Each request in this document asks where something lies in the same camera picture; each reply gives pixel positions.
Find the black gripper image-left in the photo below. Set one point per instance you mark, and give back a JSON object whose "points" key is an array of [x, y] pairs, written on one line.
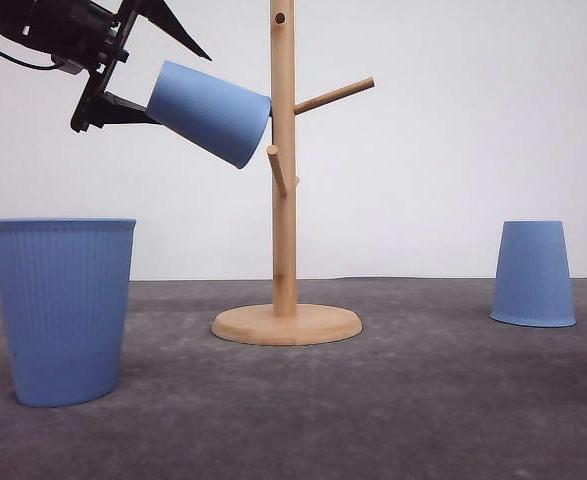
{"points": [[84, 36]]}

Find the large blue ribbed cup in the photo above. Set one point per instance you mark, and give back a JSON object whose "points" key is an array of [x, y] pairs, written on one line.
{"points": [[63, 288]]}

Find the wooden mug tree stand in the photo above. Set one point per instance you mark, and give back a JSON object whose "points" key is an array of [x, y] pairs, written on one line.
{"points": [[286, 322]]}

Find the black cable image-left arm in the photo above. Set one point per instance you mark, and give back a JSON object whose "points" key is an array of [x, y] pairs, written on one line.
{"points": [[20, 63]]}

